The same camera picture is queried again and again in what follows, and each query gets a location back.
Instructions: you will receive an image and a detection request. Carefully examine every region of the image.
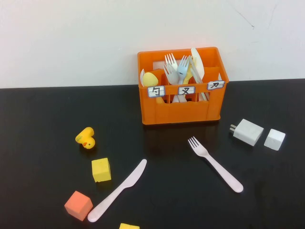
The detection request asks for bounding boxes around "white plastic fork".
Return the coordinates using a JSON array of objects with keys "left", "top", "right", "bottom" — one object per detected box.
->
[
  {"left": 164, "top": 53, "right": 178, "bottom": 72},
  {"left": 163, "top": 63, "right": 180, "bottom": 103}
]

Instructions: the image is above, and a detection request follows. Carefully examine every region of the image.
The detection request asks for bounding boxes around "white plastic knife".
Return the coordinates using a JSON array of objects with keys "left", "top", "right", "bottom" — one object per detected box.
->
[{"left": 190, "top": 47, "right": 205, "bottom": 80}]

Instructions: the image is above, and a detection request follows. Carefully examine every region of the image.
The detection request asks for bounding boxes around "orange plastic cutlery crate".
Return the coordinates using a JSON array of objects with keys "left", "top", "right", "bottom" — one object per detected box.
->
[{"left": 137, "top": 46, "right": 230, "bottom": 125}]

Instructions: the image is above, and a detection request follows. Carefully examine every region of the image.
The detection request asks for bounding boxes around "pink plastic fork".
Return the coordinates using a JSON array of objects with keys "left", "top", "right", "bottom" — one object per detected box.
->
[{"left": 187, "top": 136, "right": 244, "bottom": 193}]

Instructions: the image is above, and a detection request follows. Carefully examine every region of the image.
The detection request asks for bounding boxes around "white foam cube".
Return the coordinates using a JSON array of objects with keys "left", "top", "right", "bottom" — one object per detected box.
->
[{"left": 264, "top": 128, "right": 286, "bottom": 151}]

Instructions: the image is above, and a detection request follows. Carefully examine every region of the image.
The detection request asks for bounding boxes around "orange foam cube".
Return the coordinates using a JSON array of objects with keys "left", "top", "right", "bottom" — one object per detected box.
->
[{"left": 64, "top": 190, "right": 93, "bottom": 221}]

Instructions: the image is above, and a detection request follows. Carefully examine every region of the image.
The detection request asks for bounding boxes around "yellow rubber duck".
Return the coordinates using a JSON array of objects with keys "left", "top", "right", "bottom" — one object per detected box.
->
[{"left": 75, "top": 126, "right": 96, "bottom": 150}]

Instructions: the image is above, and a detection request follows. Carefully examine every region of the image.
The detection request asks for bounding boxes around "pink plastic knife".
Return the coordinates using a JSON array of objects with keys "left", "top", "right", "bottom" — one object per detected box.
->
[{"left": 87, "top": 159, "right": 148, "bottom": 223}]

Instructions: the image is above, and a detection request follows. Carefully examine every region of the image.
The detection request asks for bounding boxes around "white power adapter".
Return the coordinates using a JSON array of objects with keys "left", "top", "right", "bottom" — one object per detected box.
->
[{"left": 229, "top": 118, "right": 264, "bottom": 147}]

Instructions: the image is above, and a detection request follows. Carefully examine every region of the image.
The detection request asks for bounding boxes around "light blue plastic fork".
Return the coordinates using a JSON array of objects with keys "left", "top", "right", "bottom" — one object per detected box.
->
[{"left": 176, "top": 55, "right": 191, "bottom": 103}]

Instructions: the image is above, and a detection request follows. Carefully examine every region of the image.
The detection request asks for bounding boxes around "yellow plastic spoon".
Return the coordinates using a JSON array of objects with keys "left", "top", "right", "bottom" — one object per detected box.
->
[{"left": 142, "top": 72, "right": 159, "bottom": 87}]

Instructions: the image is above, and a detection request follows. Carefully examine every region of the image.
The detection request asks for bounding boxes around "pale grey plastic knife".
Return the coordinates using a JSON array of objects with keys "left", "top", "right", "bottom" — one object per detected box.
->
[{"left": 189, "top": 55, "right": 210, "bottom": 101}]

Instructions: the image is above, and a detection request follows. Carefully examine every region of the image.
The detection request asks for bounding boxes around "white paper label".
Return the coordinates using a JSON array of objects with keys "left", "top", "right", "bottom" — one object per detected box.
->
[
  {"left": 207, "top": 80, "right": 225, "bottom": 91},
  {"left": 178, "top": 85, "right": 196, "bottom": 95},
  {"left": 147, "top": 85, "right": 165, "bottom": 98}
]

